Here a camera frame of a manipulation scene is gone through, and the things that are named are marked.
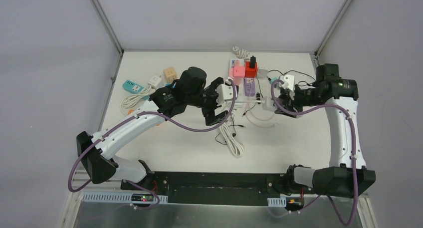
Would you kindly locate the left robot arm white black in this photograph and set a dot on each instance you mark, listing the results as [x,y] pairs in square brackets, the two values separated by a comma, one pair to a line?
[97,152]

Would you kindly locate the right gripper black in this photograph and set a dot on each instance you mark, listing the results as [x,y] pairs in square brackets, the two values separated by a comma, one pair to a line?
[289,102]

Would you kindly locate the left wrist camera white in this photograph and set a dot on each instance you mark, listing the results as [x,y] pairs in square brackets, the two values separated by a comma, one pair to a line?
[225,94]

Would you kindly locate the red cube socket adapter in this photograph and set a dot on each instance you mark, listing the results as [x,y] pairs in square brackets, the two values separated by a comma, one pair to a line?
[250,69]

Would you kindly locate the black mounting base plate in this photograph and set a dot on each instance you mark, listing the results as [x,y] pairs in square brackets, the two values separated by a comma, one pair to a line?
[234,189]

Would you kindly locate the small white power strip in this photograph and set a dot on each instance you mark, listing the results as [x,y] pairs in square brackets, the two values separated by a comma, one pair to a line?
[266,103]

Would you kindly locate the teal power strip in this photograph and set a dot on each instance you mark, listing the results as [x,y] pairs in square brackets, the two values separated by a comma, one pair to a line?
[137,89]

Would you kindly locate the long white power strip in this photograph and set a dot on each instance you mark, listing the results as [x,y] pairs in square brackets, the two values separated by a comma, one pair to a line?
[237,81]

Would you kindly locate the white cube adapter behind red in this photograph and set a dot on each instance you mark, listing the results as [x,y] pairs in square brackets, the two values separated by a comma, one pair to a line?
[262,73]

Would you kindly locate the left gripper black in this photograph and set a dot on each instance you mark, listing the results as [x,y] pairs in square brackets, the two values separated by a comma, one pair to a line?
[209,101]

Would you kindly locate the purple power strip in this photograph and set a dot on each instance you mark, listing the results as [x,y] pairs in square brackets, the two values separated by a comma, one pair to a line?
[249,87]

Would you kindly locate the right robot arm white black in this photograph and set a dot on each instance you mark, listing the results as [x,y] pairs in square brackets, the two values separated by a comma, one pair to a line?
[347,175]

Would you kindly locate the beige cube adapter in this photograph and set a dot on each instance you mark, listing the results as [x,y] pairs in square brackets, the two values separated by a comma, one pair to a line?
[170,74]

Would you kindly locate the pink cube socket adapter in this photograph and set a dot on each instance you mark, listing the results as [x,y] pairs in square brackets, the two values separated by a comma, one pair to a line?
[238,71]

